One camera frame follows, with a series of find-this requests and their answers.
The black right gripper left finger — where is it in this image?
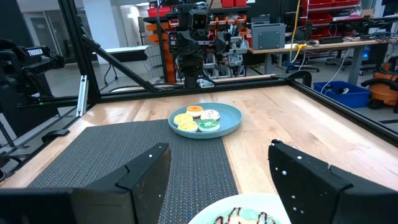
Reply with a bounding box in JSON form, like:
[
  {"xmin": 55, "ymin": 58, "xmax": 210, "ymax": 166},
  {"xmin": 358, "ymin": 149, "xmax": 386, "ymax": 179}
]
[{"xmin": 0, "ymin": 142, "xmax": 172, "ymax": 224}]

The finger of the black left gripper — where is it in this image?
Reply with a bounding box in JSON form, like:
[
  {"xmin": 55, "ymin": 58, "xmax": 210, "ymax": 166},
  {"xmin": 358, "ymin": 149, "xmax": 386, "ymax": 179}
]
[
  {"xmin": 216, "ymin": 30, "xmax": 233, "ymax": 55},
  {"xmin": 177, "ymin": 30, "xmax": 200, "ymax": 57}
]

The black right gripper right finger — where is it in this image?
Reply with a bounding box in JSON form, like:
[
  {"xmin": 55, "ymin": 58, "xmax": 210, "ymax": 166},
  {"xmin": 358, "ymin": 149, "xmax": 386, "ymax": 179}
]
[{"xmin": 269, "ymin": 139, "xmax": 398, "ymax": 224}]

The orange glazed small donut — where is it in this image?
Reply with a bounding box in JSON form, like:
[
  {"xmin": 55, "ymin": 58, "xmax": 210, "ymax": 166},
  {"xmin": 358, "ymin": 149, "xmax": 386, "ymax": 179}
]
[{"xmin": 185, "ymin": 105, "xmax": 205, "ymax": 118}]

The large mint glazed donut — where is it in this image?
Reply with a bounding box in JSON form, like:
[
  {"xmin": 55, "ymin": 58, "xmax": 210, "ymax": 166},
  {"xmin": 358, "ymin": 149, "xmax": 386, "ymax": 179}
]
[{"xmin": 213, "ymin": 207, "xmax": 277, "ymax": 224}]

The white sprinkled small donut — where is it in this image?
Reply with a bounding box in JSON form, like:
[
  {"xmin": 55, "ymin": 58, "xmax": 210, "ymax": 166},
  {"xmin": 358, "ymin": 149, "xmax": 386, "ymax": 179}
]
[{"xmin": 200, "ymin": 109, "xmax": 221, "ymax": 121}]

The yellow glazed small donut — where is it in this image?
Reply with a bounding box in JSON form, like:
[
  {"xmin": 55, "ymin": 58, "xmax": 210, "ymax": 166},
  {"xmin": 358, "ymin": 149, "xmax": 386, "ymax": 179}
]
[
  {"xmin": 173, "ymin": 113, "xmax": 194, "ymax": 126},
  {"xmin": 177, "ymin": 120, "xmax": 199, "ymax": 133}
]

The green glazed small donut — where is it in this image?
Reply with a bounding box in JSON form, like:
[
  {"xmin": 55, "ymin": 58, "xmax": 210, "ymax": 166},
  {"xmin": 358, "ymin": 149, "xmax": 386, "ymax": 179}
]
[{"xmin": 198, "ymin": 118, "xmax": 221, "ymax": 133}]

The orange parts bin shelf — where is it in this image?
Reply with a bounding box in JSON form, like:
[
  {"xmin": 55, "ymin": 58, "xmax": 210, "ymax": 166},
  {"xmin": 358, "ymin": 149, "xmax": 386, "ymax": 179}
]
[{"xmin": 144, "ymin": 9, "xmax": 250, "ymax": 85}]

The grey metal box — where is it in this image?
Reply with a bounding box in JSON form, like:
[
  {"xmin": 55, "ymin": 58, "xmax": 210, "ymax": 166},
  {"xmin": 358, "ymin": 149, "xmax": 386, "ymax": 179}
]
[{"xmin": 251, "ymin": 23, "xmax": 286, "ymax": 51}]

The grey woven placemat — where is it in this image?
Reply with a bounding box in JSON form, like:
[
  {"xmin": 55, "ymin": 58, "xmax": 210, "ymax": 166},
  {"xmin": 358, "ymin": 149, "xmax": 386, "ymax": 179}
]
[{"xmin": 27, "ymin": 119, "xmax": 239, "ymax": 224}]

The light blue plate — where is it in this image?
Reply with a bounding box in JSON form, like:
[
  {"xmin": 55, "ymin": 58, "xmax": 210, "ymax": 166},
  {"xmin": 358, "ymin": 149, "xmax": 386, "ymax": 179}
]
[{"xmin": 167, "ymin": 102, "xmax": 243, "ymax": 139}]

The white plate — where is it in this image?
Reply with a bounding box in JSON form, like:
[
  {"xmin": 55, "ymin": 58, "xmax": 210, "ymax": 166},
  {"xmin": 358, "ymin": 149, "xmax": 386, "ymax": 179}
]
[{"xmin": 187, "ymin": 193, "xmax": 292, "ymax": 224}]

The red storage bin rack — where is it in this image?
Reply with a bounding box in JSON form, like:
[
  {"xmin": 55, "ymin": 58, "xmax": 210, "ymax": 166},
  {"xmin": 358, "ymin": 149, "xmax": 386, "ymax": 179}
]
[{"xmin": 300, "ymin": 0, "xmax": 361, "ymax": 42}]

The blue storage bin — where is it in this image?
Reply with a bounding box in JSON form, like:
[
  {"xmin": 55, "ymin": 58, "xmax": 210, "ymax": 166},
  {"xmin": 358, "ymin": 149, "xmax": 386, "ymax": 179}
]
[{"xmin": 313, "ymin": 80, "xmax": 372, "ymax": 109}]

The wooden workbench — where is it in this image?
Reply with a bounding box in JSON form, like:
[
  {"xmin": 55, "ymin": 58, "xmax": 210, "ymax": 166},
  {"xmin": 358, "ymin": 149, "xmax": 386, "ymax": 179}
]
[{"xmin": 248, "ymin": 39, "xmax": 389, "ymax": 86}]

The orange shop vacuum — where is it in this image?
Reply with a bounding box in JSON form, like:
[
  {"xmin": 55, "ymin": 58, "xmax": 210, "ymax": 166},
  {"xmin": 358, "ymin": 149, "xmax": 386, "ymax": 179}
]
[{"xmin": 360, "ymin": 57, "xmax": 398, "ymax": 114}]

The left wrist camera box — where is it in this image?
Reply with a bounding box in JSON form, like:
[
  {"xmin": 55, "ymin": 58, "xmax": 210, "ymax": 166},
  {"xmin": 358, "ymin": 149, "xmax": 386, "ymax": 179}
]
[{"xmin": 186, "ymin": 8, "xmax": 210, "ymax": 32}]

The black table frame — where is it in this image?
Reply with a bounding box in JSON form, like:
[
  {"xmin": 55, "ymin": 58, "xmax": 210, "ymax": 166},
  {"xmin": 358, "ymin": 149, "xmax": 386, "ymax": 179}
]
[{"xmin": 0, "ymin": 0, "xmax": 398, "ymax": 184}]

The yellow hanging cable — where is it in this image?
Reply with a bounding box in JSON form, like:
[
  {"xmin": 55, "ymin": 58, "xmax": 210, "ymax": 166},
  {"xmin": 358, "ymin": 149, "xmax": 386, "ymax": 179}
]
[{"xmin": 289, "ymin": 0, "xmax": 307, "ymax": 65}]

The silver aluminium bracket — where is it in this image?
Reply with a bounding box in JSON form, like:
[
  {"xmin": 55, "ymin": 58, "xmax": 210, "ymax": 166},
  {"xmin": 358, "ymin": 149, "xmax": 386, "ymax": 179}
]
[{"xmin": 76, "ymin": 74, "xmax": 90, "ymax": 118}]

